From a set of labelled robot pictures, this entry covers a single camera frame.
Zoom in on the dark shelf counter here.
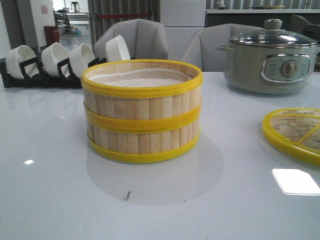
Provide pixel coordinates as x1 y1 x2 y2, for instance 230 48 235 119
204 9 320 30

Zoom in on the glass pot lid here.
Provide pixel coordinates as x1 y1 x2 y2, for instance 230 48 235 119
229 19 318 48

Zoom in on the grey chair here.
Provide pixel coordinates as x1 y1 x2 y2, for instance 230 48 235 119
181 23 260 72
92 19 169 60

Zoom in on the white cabinet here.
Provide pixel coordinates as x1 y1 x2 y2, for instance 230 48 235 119
159 0 206 61

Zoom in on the left grey chair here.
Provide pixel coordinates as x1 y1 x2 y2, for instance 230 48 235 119
92 19 169 60

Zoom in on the black bowl rack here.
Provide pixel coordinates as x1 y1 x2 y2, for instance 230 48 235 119
0 55 106 89

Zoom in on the white steamer liner cloth left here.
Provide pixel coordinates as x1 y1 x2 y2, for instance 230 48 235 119
89 68 192 88

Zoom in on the right grey chair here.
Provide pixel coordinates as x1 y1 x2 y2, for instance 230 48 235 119
181 23 260 72

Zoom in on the red bin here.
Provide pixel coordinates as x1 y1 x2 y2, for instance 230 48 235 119
43 25 60 47

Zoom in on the white bowl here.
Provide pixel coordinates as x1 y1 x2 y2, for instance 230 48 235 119
41 42 69 77
69 43 96 78
105 35 131 62
5 45 36 80

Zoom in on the grey electric cooking pot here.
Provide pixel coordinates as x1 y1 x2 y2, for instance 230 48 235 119
217 43 320 95

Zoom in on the woven bamboo steamer lid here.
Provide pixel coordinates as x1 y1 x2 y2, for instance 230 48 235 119
261 107 320 166

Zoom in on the bamboo steamer tier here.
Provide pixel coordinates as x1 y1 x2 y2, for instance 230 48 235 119
87 119 200 164
81 59 203 134

